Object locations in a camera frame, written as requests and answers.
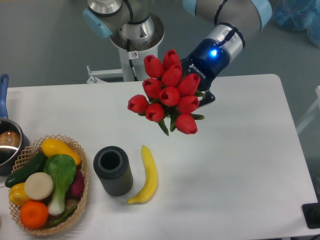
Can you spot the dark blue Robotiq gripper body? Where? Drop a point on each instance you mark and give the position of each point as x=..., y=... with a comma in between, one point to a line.
x=213, y=54

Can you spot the woven wicker basket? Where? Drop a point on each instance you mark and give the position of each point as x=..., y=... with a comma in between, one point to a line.
x=28, y=153

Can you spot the dark grey ribbed vase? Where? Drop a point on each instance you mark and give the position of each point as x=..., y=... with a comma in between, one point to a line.
x=112, y=166

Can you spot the white frame at right edge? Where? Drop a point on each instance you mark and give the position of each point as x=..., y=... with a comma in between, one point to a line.
x=310, y=113

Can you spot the blue handled saucepan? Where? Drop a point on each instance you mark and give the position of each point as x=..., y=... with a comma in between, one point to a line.
x=12, y=138

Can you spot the purple toy sweet potato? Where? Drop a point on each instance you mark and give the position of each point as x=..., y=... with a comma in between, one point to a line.
x=76, y=189

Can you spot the black device at table edge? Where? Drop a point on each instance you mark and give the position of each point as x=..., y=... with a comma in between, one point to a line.
x=311, y=212

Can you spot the green toy cucumber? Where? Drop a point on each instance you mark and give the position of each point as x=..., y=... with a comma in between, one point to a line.
x=34, y=165

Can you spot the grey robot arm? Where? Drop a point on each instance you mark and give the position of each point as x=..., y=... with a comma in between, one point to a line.
x=248, y=16

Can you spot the yellow toy squash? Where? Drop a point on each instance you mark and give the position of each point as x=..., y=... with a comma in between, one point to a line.
x=52, y=146

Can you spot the yellow toy banana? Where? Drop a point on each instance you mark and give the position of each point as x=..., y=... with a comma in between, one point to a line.
x=151, y=179

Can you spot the yellow toy bell pepper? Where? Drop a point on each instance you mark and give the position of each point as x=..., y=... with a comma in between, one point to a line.
x=17, y=195

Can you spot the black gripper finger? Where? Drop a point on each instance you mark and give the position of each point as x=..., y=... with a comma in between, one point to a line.
x=208, y=98

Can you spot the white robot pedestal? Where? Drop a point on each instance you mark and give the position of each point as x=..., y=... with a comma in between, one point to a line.
x=134, y=42

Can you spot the green toy bean pod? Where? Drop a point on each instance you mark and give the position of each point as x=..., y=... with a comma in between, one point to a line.
x=63, y=217

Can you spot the green toy bok choy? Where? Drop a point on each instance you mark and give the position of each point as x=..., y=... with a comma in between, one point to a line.
x=62, y=169

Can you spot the blue plastic bag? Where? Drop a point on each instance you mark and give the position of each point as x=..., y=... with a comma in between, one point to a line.
x=298, y=16

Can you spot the red tulip bouquet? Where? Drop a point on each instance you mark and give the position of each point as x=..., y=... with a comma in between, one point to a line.
x=170, y=97

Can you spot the orange toy orange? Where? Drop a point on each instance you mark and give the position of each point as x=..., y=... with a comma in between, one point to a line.
x=34, y=214

